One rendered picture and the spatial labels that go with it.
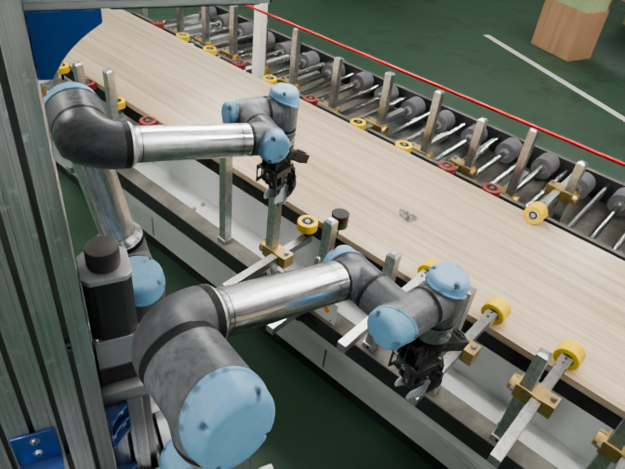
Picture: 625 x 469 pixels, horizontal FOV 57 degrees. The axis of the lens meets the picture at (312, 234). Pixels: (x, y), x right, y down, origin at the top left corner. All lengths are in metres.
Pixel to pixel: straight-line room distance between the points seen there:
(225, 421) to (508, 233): 1.86
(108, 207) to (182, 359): 0.76
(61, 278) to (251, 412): 0.37
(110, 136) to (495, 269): 1.48
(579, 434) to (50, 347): 1.62
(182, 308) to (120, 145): 0.50
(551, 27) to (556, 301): 5.52
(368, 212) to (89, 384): 1.47
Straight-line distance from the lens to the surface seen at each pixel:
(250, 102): 1.43
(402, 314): 0.97
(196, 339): 0.74
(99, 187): 1.40
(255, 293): 0.88
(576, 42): 7.26
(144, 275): 1.44
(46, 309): 0.97
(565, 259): 2.40
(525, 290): 2.18
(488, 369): 2.12
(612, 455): 1.79
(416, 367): 1.16
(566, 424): 2.11
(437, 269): 1.03
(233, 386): 0.70
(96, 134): 1.20
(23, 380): 1.08
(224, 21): 4.30
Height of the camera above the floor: 2.24
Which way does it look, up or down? 39 degrees down
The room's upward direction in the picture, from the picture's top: 8 degrees clockwise
